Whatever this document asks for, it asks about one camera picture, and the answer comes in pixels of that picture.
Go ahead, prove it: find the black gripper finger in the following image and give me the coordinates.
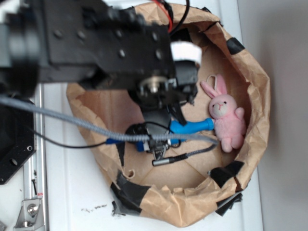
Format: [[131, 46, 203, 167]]
[[168, 102, 187, 126]]

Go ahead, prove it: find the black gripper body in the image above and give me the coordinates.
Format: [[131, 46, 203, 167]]
[[128, 76, 196, 111]]

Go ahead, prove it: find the blue plastic bottle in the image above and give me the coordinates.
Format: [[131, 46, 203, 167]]
[[136, 118, 215, 152]]

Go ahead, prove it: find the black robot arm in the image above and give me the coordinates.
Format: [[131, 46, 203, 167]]
[[0, 0, 197, 124]]

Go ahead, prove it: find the black square block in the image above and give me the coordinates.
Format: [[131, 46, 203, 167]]
[[175, 61, 198, 86]]

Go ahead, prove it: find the pink plush bunny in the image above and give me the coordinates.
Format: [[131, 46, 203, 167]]
[[200, 74, 247, 153]]

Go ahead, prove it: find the brown paper bag basin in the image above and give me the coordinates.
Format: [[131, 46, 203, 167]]
[[66, 7, 270, 227]]

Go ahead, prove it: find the thin black wire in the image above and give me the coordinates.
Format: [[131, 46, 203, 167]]
[[31, 121, 169, 149]]

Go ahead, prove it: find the grey braided cable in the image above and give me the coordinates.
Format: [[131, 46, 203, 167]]
[[0, 95, 219, 167]]

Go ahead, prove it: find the red wire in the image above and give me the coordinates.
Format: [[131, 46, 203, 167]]
[[154, 0, 174, 33]]

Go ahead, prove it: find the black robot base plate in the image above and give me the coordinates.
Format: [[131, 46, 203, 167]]
[[0, 105, 36, 185]]

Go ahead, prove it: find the aluminium frame rail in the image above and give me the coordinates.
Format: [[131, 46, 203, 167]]
[[23, 84, 49, 231]]

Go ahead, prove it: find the metal corner bracket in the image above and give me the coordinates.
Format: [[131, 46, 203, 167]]
[[13, 199, 45, 231]]

